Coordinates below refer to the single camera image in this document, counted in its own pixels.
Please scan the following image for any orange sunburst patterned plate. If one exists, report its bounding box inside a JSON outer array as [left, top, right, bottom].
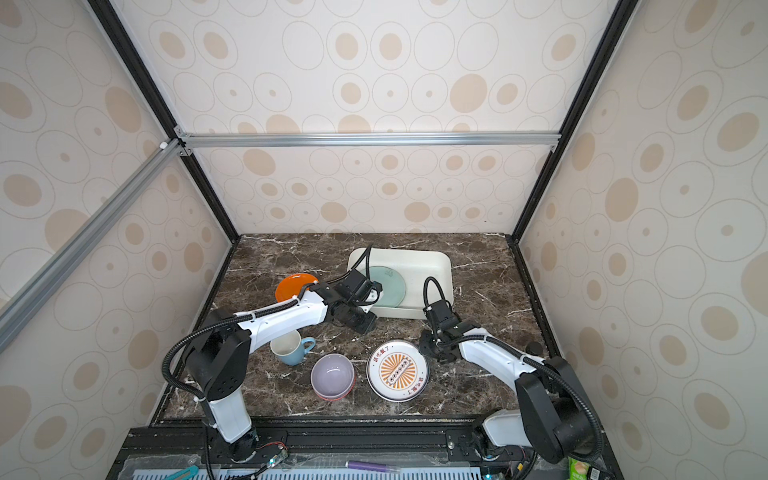
[[366, 340, 429, 403]]

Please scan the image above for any light green floral plate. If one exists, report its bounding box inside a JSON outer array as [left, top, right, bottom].
[[370, 266, 406, 308]]

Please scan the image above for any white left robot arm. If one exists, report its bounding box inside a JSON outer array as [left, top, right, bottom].
[[161, 283, 382, 445]]

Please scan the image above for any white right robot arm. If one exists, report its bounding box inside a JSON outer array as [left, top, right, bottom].
[[418, 328, 605, 464]]

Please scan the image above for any white plastic bin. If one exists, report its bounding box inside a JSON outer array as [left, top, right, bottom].
[[369, 248, 454, 320]]

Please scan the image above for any purple bowl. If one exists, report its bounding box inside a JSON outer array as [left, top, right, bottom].
[[311, 353, 356, 401]]

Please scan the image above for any blue mug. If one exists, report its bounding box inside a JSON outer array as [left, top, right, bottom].
[[270, 330, 316, 366]]

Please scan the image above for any green can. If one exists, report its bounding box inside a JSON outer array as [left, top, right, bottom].
[[525, 341, 545, 357]]

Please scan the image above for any purple pen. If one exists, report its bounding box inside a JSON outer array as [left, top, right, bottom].
[[345, 460, 400, 474]]

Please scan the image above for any green snack packet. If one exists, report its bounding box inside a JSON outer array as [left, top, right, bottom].
[[568, 458, 605, 480]]

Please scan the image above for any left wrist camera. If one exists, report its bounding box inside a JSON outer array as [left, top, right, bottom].
[[337, 270, 383, 306]]

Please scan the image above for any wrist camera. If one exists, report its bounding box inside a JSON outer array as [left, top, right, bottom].
[[337, 270, 383, 306], [424, 299, 461, 334]]

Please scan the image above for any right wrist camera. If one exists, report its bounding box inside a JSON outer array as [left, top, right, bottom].
[[424, 299, 461, 334]]

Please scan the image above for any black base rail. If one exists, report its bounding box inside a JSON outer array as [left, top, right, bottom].
[[106, 419, 625, 480]]

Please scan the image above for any silver horizontal rail back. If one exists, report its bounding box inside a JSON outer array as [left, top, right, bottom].
[[181, 131, 561, 148]]

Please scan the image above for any silver diagonal rail left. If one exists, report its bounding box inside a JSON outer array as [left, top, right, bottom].
[[1, 139, 182, 350]]

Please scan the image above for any black vertical frame post right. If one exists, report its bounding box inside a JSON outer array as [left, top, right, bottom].
[[508, 0, 639, 247]]

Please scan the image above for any black vertical frame post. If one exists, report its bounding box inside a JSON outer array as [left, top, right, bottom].
[[87, 0, 240, 244], [508, 0, 639, 247]]

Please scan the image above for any black vertical frame post left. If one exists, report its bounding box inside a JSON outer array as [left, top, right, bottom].
[[87, 0, 240, 244]]

